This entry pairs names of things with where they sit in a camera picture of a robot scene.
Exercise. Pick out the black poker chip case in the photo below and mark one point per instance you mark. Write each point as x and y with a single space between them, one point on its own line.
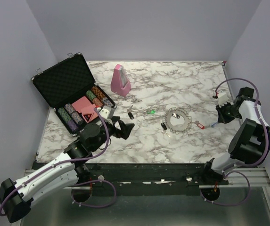
64 83

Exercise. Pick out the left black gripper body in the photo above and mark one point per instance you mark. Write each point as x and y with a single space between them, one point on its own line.
112 130

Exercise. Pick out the black tag key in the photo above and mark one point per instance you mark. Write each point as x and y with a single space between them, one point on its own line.
129 112
165 129

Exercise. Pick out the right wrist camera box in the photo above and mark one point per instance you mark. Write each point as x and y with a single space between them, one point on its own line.
221 98

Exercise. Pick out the black tag key left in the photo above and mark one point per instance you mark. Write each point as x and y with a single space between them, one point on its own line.
129 112

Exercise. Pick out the black tag key centre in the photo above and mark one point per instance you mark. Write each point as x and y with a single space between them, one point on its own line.
165 129

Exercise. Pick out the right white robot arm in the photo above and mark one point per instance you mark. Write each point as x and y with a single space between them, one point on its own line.
248 144

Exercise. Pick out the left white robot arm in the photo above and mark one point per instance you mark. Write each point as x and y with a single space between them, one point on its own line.
67 169

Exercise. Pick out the black front mounting rail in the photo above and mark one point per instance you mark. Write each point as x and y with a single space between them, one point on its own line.
132 179

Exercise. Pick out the red tag key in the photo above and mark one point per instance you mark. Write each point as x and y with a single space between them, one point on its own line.
199 124

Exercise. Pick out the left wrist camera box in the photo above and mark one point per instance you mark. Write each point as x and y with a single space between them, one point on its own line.
106 112

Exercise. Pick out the green tag key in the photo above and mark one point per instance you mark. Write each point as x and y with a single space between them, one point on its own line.
151 111

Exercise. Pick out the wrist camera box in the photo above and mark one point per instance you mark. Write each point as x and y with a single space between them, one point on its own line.
106 112
221 98

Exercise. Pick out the pink metronome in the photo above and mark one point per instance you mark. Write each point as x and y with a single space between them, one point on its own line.
120 84

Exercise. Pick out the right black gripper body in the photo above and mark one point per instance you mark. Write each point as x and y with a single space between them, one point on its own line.
228 112

